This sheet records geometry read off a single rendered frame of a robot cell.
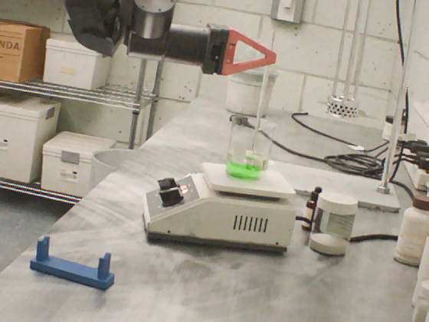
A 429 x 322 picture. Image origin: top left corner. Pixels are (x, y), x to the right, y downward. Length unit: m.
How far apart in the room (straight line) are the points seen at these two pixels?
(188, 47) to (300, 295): 0.37
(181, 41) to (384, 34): 2.52
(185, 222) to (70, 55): 2.36
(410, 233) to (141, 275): 0.42
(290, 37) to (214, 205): 2.50
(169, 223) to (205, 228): 0.05
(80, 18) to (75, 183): 2.31
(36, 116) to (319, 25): 1.28
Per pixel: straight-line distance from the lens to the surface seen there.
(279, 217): 1.12
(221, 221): 1.11
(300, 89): 3.58
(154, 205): 1.15
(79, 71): 3.40
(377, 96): 3.60
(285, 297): 0.99
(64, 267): 0.94
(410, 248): 1.20
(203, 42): 1.11
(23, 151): 3.45
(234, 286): 1.00
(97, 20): 1.09
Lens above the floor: 1.11
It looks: 13 degrees down
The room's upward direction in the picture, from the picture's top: 10 degrees clockwise
